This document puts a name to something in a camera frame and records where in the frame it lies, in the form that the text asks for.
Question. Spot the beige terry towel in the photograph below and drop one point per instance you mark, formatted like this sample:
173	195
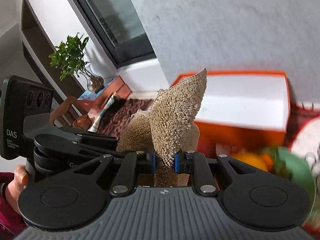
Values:
168	126

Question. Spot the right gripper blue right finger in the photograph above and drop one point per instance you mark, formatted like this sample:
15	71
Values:
201	170

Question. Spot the green fruit bowl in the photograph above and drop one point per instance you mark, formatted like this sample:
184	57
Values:
285	164

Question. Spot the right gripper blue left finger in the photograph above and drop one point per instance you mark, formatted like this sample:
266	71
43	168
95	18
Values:
130	168

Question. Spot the red patterned plush tablecloth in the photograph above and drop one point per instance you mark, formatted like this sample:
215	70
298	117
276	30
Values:
301	138

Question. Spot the person's left hand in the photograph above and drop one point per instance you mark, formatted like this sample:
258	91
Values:
15	187

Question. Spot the large orange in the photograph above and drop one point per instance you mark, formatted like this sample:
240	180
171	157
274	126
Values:
251	159

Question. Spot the copper storage boxes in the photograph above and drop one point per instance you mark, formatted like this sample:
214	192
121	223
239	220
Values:
89	100

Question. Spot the striped paper tube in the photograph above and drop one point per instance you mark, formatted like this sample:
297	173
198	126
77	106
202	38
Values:
107	105

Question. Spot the dark window frame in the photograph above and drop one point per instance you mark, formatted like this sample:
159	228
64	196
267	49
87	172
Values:
117	27

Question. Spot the orange cardboard box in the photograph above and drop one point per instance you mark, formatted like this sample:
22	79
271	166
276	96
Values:
243	109

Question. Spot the potted green plant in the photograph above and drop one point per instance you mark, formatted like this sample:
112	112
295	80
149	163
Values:
68	58

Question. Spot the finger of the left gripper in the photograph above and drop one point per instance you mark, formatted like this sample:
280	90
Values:
91	138
100	150

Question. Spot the wooden chair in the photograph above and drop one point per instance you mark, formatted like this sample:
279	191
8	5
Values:
71	113

